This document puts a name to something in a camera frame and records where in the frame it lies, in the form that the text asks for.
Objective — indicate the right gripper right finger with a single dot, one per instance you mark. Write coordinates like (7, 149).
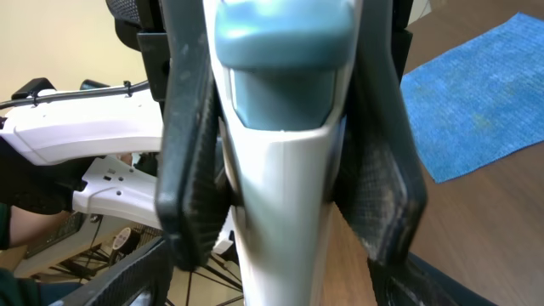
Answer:
(408, 289)

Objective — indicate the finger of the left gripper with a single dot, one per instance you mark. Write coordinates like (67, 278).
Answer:
(382, 191)
(187, 170)

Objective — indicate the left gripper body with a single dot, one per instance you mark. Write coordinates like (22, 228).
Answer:
(153, 64)

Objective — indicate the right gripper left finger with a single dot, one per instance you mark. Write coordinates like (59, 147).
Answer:
(127, 280)

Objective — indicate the white pipette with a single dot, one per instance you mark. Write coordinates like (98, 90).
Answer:
(280, 191)

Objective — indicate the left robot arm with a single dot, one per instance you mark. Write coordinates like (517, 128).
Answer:
(85, 127)

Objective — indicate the blue cloth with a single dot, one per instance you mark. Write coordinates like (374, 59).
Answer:
(480, 93)

